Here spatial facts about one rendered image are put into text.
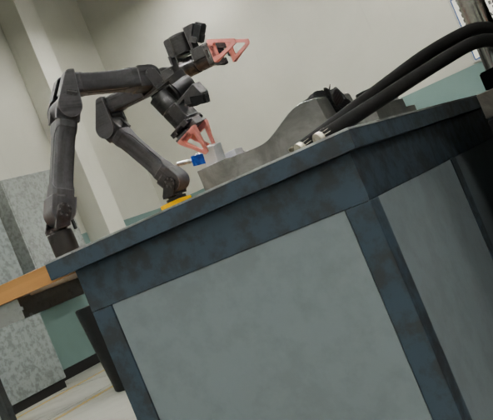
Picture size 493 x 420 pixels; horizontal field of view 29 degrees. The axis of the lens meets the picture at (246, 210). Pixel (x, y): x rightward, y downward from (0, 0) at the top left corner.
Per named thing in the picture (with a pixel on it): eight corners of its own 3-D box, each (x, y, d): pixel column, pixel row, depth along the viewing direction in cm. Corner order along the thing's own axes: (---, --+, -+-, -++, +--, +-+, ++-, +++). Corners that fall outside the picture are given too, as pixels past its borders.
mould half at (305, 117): (210, 203, 241) (190, 155, 241) (251, 189, 264) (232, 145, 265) (383, 127, 219) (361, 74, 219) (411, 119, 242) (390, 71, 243)
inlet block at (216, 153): (176, 176, 251) (170, 157, 250) (184, 172, 255) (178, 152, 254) (219, 165, 245) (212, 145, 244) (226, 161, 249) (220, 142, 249)
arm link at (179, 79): (186, 97, 258) (160, 61, 257) (201, 87, 251) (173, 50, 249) (157, 118, 252) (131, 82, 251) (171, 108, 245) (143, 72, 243)
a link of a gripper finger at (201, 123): (226, 137, 250) (201, 112, 251) (215, 143, 244) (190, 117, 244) (211, 155, 253) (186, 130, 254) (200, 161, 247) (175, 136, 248)
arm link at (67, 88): (146, 72, 253) (38, 82, 237) (160, 60, 246) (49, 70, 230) (157, 115, 252) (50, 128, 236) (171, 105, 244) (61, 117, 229)
